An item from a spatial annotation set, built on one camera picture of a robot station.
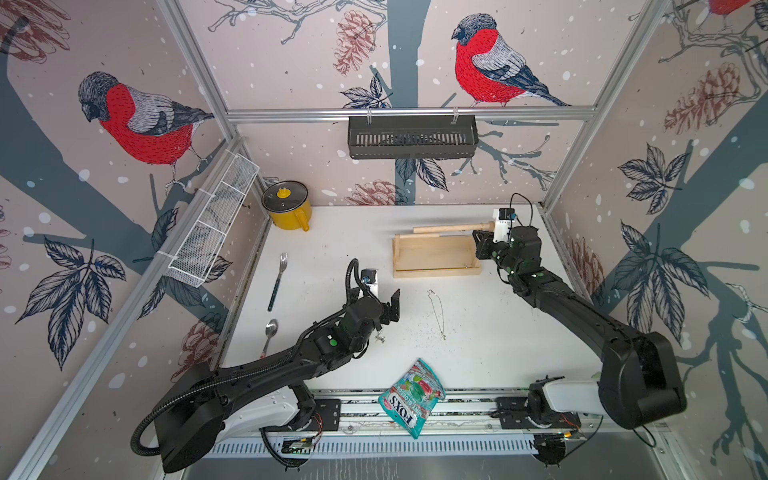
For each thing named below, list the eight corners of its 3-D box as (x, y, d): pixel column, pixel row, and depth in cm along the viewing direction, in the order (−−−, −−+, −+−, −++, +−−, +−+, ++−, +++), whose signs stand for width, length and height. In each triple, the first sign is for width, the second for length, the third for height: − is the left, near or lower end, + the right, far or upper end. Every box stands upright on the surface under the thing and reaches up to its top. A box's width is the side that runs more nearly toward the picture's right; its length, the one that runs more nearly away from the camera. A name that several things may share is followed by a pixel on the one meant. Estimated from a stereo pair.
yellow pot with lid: (265, 234, 115) (251, 209, 105) (275, 205, 126) (264, 180, 115) (309, 234, 115) (300, 209, 105) (316, 205, 126) (309, 180, 115)
